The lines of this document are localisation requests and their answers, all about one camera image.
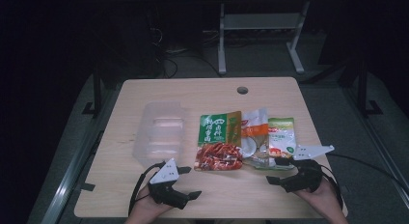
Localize tangled black floor cables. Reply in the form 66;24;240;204
150;25;224;79

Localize black floor cable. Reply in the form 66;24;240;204
325;152;409;193

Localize black metal stand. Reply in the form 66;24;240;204
356;56;384;119
81;61;104;119

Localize white and green packet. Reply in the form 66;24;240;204
267;117;297;171

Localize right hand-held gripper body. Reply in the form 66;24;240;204
279;145;336;193

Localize person's left hand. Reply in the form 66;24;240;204
132;184;175;218

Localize clear plastic container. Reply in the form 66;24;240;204
132;101;187;169

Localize green and red seasoning packet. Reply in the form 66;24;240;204
193;111;244;172

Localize person's right hand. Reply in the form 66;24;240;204
293;179;343;216

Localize white and orange packet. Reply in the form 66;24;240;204
240;107;270;169

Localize metal floor rail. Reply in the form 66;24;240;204
40;85;124;224
341;87;409;201

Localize right hand-held gripper cable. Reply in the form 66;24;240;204
319;164;344;210

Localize white metal table frame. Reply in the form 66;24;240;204
217;1;312;75

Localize hand-held gripper cable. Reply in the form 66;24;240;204
127;161;167;217
319;164;344;210

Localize left hand-held gripper cable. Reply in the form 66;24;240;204
127;161;167;217

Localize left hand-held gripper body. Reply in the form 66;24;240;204
148;157;191;210

